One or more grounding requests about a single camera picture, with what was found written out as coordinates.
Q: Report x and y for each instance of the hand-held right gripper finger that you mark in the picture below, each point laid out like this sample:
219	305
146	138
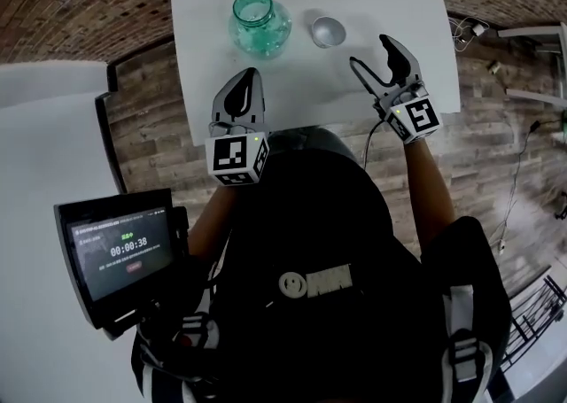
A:
367	80
405	62

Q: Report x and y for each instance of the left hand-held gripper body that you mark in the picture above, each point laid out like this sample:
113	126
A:
230	153

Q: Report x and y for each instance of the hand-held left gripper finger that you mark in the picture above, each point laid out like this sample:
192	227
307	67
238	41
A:
219	106
259	109

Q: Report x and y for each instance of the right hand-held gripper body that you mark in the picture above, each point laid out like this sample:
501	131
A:
414	120

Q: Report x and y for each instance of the small metal bowl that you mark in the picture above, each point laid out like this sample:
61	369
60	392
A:
328	31

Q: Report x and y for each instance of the green glass jar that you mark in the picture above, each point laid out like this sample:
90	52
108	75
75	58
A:
261	27

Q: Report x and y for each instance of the person's left forearm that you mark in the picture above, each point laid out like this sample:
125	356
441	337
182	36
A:
212	219

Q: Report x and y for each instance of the person's right forearm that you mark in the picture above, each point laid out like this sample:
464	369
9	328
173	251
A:
429	193

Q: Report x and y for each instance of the white table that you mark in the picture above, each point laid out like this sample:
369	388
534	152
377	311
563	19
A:
310	91
531	33

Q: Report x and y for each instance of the person's right leg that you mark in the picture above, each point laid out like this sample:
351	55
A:
319	137

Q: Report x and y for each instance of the white charger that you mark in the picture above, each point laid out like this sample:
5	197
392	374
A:
478	30

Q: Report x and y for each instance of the small brown floor object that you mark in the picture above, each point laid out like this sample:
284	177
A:
494	67

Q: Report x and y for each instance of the person's black shirt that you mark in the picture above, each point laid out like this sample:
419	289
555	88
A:
319	250

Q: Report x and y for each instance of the black tablet screen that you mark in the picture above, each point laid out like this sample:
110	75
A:
117	255

